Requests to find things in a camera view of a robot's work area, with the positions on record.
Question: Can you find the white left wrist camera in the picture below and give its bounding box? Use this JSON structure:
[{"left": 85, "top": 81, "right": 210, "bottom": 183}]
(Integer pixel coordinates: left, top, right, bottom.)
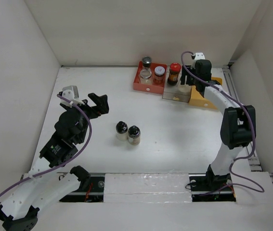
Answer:
[{"left": 59, "top": 85, "right": 83, "bottom": 107}]

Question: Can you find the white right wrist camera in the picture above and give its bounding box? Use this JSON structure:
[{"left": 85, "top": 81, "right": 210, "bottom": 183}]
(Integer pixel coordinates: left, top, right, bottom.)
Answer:
[{"left": 191, "top": 52, "right": 206, "bottom": 68}]

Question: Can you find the yellow plastic bin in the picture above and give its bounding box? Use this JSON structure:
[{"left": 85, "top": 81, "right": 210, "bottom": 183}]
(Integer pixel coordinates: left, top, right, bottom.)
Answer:
[{"left": 188, "top": 85, "right": 217, "bottom": 110}]

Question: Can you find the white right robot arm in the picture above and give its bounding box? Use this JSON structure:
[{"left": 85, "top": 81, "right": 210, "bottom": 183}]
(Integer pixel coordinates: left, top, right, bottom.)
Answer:
[{"left": 180, "top": 59, "right": 256, "bottom": 196}]

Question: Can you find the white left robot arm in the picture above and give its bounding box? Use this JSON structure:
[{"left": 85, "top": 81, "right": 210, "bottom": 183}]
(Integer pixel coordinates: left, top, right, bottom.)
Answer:
[{"left": 0, "top": 90, "right": 109, "bottom": 231}]

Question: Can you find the black-cap white spice bottle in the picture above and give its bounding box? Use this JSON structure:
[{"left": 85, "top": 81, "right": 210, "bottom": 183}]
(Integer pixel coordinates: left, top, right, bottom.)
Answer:
[{"left": 116, "top": 121, "right": 129, "bottom": 141}]

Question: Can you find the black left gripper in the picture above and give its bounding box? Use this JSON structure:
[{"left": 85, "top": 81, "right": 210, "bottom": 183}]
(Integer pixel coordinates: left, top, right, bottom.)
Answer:
[{"left": 63, "top": 93, "right": 109, "bottom": 143}]

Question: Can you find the red-lid dark sauce jar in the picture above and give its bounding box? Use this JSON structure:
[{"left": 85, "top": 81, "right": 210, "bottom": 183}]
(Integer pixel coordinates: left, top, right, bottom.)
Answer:
[{"left": 167, "top": 63, "right": 182, "bottom": 86}]

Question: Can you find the black-cap brown spice bottle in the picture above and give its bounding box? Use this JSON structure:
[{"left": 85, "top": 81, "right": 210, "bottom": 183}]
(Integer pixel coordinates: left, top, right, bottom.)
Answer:
[{"left": 128, "top": 126, "right": 141, "bottom": 145}]

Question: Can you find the white-lid small brown jar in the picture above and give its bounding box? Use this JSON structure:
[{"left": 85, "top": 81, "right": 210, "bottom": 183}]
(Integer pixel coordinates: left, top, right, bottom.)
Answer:
[{"left": 154, "top": 66, "right": 165, "bottom": 84}]

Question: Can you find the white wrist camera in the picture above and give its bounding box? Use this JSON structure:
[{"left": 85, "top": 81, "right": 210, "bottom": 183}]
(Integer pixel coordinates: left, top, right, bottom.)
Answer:
[
  {"left": 191, "top": 52, "right": 206, "bottom": 68},
  {"left": 59, "top": 85, "right": 83, "bottom": 107}
]

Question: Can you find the silver-lid clear glass jar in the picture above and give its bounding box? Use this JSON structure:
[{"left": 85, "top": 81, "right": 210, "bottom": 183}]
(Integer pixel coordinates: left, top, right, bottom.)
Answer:
[{"left": 139, "top": 68, "right": 152, "bottom": 85}]

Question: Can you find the red plastic bin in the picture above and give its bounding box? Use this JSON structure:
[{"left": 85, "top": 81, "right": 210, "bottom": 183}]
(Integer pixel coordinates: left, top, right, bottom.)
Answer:
[{"left": 133, "top": 61, "right": 168, "bottom": 95}]

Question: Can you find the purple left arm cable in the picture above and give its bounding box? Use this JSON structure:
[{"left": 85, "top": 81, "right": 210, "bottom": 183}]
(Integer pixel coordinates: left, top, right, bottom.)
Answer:
[{"left": 0, "top": 94, "right": 93, "bottom": 215}]

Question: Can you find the silver-cap white spice shaker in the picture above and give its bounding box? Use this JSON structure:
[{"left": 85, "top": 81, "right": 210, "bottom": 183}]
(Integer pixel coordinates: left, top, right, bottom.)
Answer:
[{"left": 142, "top": 56, "right": 152, "bottom": 69}]

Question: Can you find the clear plastic bin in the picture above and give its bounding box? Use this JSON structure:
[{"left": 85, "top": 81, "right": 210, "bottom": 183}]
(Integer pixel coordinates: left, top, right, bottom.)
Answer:
[{"left": 162, "top": 67, "right": 191, "bottom": 103}]

